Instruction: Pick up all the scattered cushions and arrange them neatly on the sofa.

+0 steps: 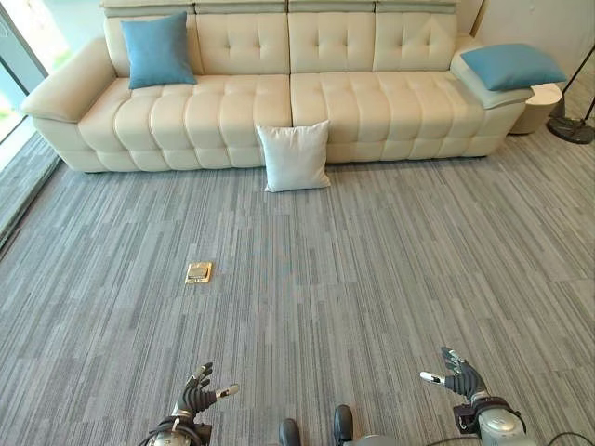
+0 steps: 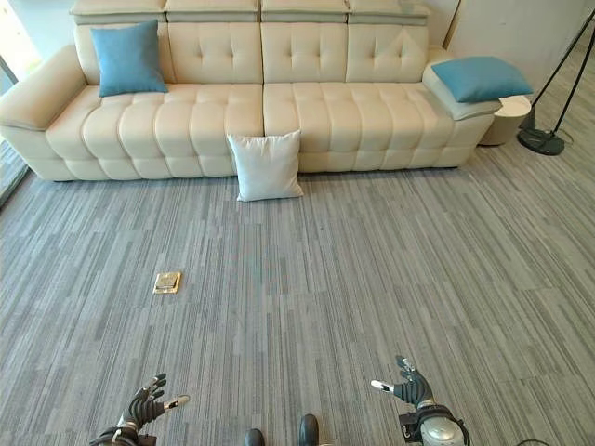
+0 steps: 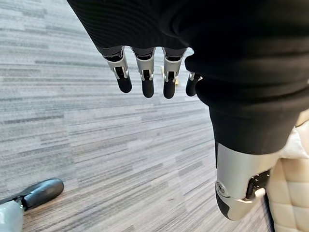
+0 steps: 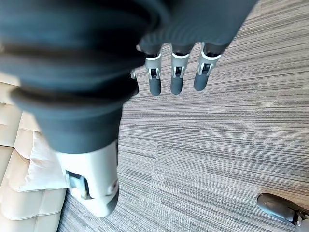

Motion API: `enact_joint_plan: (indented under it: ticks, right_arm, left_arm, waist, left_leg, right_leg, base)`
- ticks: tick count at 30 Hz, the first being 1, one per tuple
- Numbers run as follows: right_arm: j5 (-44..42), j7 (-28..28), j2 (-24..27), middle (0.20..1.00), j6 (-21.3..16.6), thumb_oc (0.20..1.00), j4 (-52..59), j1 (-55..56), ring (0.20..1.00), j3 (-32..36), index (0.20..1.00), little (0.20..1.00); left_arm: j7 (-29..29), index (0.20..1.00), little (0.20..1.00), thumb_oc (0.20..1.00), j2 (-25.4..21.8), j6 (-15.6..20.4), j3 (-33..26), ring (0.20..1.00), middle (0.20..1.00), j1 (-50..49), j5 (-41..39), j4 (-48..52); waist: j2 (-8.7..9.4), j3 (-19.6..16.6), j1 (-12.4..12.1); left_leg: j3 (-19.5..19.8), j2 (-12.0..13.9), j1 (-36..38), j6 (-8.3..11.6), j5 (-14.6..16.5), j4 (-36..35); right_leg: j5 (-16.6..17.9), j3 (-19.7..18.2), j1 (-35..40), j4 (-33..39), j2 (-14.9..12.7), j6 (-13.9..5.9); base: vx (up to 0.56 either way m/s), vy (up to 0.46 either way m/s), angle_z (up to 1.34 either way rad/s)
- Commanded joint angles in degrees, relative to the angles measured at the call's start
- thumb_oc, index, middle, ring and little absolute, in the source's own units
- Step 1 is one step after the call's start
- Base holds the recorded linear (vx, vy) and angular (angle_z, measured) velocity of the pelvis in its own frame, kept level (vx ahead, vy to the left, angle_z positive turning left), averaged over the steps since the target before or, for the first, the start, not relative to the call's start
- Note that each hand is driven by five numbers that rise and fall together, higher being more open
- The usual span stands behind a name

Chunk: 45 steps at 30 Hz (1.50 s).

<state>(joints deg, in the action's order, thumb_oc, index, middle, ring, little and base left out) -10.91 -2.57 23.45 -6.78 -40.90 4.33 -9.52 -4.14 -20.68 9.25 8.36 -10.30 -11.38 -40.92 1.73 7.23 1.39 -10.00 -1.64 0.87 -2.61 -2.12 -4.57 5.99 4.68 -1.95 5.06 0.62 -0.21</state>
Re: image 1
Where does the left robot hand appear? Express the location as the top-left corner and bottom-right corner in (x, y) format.
(177, 361), (240, 422)

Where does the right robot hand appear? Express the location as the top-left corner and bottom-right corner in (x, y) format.
(419, 346), (490, 398)

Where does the cream leather tufted sofa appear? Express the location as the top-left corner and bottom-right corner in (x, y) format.
(20, 0), (536, 175)

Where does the left dark robot foot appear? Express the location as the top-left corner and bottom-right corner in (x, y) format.
(278, 417), (299, 446)

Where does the dark robot foot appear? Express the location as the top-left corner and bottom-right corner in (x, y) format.
(278, 417), (299, 446)
(333, 404), (353, 442)

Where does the brass floor socket box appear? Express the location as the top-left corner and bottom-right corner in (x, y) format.
(185, 261), (214, 283)

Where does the right dark robot foot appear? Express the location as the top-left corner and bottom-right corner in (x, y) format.
(333, 404), (353, 442)

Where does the white square cushion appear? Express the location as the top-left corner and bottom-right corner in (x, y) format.
(255, 120), (332, 193)

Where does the round cream side table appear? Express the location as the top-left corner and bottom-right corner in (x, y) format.
(508, 83), (564, 137)

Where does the black floor lamp stand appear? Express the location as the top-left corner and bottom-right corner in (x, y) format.
(546, 44), (595, 146)

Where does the blue square cushion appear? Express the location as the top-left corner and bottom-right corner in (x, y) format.
(459, 43), (569, 92)
(120, 11), (198, 90)

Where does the glass window with dark frame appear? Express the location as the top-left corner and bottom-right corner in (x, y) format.
(0, 0), (71, 145)

